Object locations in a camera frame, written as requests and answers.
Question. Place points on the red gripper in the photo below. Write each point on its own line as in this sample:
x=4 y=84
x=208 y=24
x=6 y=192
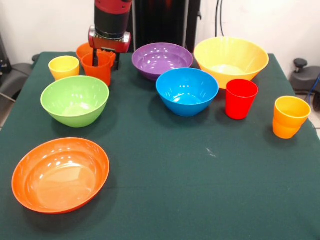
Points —
x=117 y=46

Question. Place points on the tall orange cup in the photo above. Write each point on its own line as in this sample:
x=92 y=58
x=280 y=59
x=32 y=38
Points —
x=97 y=75

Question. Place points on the green bowl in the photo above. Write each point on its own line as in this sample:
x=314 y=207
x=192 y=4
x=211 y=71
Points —
x=75 y=100

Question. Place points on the purple bowl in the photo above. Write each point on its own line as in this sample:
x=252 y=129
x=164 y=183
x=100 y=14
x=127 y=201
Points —
x=162 y=62

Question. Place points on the small orange bowl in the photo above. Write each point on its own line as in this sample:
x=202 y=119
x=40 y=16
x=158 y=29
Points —
x=82 y=51

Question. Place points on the yellow cup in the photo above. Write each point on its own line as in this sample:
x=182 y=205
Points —
x=63 y=67

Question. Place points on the blue bowl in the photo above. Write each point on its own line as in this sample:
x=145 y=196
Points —
x=187 y=100

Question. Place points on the dark grey equipment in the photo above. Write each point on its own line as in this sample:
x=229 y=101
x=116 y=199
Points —
x=3 y=57

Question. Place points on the large yellow bowl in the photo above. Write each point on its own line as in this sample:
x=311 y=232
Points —
x=230 y=57

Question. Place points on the wide shallow orange bowl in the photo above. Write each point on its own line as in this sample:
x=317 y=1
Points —
x=60 y=180

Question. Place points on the dark green tablecloth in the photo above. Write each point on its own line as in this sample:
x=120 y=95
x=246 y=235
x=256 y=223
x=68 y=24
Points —
x=175 y=175

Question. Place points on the red cup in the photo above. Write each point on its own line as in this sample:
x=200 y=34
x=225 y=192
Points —
x=240 y=105

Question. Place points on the stepped orange-yellow cup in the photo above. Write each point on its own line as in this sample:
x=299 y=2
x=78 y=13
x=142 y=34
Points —
x=287 y=122

